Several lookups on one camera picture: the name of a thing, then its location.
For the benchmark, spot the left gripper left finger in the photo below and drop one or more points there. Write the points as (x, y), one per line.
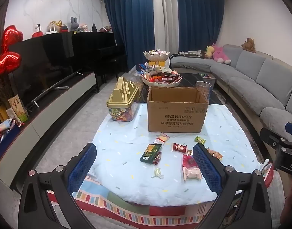
(36, 210)

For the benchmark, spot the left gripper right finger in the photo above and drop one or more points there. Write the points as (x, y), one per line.
(242, 199)

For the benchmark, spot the orange snack packet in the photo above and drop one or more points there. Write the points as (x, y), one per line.
(214, 153)

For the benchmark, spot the small green candy packet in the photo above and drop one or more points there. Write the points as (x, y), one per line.
(199, 139)

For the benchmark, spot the pink yogurt hawthorn packet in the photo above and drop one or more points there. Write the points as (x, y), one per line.
(190, 168)

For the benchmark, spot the red white candy packet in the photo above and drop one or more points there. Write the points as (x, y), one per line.
(179, 148)

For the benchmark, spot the white twist candy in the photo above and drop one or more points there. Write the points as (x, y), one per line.
(158, 174)

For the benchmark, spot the red foil twist candy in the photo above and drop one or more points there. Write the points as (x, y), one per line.
(157, 158)

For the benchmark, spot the dark green snack packet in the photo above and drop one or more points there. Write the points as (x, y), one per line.
(150, 152)

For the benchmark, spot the grey sectional sofa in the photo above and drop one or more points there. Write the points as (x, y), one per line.
(260, 85)

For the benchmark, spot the tv console cabinet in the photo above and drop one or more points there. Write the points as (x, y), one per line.
(30, 134)

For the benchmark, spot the clear jar of nuts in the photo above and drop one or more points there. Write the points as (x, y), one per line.
(205, 88)

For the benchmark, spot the grey storage bin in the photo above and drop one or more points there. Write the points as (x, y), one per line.
(207, 77)

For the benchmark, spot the brown teddy bear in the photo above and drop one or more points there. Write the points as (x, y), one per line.
(249, 45)

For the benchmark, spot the pink plush toy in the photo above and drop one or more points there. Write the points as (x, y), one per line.
(219, 55)

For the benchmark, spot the yellow plush toy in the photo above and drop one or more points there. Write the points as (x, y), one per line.
(209, 52)

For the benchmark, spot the brown cardboard box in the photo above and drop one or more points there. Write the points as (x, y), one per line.
(176, 109)

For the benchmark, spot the light blue tablecloth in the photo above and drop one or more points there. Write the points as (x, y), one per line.
(118, 169)

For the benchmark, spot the clear zip bag with cookie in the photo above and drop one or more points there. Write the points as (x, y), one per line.
(161, 138)

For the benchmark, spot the two tier snack bowl stand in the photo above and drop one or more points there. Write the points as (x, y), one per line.
(156, 70)

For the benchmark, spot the gold lid candy container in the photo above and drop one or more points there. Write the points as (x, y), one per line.
(123, 102)

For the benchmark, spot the blue curtains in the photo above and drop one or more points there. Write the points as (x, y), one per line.
(168, 25)

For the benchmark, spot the black television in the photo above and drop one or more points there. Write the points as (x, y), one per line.
(45, 60)

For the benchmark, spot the red heart balloon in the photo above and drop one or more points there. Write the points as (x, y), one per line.
(10, 61)

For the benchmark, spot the black piano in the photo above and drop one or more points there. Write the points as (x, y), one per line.
(96, 52)

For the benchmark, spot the grey rabbit plush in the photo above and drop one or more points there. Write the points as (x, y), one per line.
(74, 23)

